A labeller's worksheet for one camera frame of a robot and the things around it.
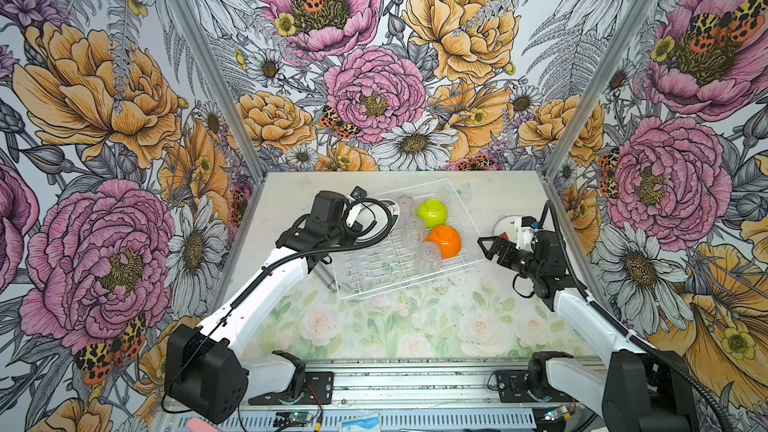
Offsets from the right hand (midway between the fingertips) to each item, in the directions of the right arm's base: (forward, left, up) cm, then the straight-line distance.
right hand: (489, 252), depth 86 cm
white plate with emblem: (-4, +30, +22) cm, 38 cm away
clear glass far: (+19, +23, -1) cm, 30 cm away
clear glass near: (0, +17, -2) cm, 17 cm away
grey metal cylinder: (-1, +47, -8) cm, 48 cm away
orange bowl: (+8, +10, -5) cm, 13 cm away
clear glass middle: (+8, +21, -2) cm, 22 cm away
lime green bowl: (+19, +13, -5) cm, 24 cm away
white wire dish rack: (+2, +30, -10) cm, 31 cm away
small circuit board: (-36, +52, -12) cm, 64 cm away
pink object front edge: (-37, +73, -11) cm, 83 cm away
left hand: (+4, +39, +8) cm, 40 cm away
